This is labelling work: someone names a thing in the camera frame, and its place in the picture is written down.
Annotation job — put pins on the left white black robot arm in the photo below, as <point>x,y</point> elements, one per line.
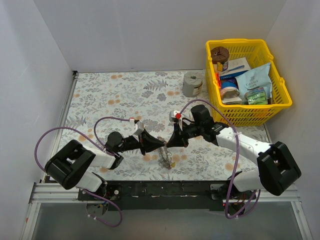
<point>69,166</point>

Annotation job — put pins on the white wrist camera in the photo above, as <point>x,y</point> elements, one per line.
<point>176,117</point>
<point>138,128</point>

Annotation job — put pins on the aluminium frame rail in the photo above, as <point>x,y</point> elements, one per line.
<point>54,193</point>

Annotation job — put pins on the large silver keyring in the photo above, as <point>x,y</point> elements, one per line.
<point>165,156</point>

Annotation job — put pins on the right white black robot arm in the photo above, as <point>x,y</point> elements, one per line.
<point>276,170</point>

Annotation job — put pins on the blue cassava chips bag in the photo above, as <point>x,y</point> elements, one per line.
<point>255,78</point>

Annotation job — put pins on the floral table mat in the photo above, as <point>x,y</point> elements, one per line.
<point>102,103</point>

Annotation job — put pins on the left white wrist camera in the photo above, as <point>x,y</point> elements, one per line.
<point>138,128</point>

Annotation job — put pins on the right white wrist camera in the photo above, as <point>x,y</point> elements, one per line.
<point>176,117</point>

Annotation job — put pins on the brown lidded can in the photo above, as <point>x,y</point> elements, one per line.
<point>220,58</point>

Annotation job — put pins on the yellow plastic basket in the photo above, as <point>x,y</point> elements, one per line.
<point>237,110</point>

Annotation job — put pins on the white blue box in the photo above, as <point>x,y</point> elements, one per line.
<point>237,65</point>

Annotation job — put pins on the green snack packet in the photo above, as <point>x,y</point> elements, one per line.
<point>256,96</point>

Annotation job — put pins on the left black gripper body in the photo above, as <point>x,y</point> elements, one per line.
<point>143,143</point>

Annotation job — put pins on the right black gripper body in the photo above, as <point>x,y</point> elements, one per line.
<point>184,135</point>

